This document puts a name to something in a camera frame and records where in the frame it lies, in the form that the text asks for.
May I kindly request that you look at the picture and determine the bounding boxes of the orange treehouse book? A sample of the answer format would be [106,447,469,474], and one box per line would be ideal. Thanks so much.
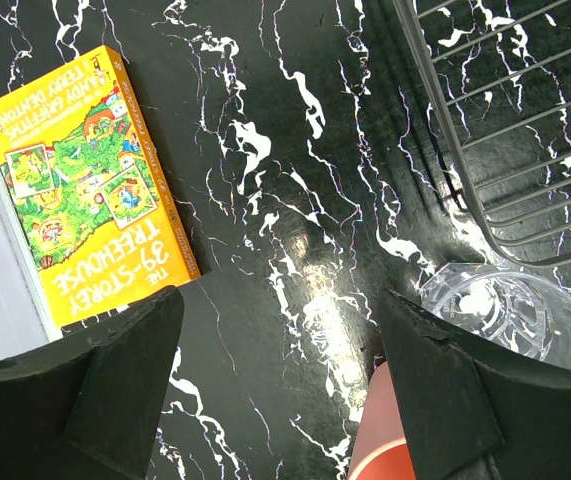
[0,46,200,328]

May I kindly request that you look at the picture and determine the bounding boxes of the wire dish rack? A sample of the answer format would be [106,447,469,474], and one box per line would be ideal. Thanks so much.
[394,1,571,270]

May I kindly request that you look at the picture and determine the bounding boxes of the pink plastic cup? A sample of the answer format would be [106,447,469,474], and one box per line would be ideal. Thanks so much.
[348,362,416,480]

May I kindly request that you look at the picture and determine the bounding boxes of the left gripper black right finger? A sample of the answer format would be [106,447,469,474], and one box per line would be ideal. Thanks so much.
[378,291,571,479]

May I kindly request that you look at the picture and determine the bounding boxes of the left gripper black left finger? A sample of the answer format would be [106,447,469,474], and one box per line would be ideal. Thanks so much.
[0,287,184,479]

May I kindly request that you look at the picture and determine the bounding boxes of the clear glass tumbler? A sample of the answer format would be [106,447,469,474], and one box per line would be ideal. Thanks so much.
[419,263,571,370]

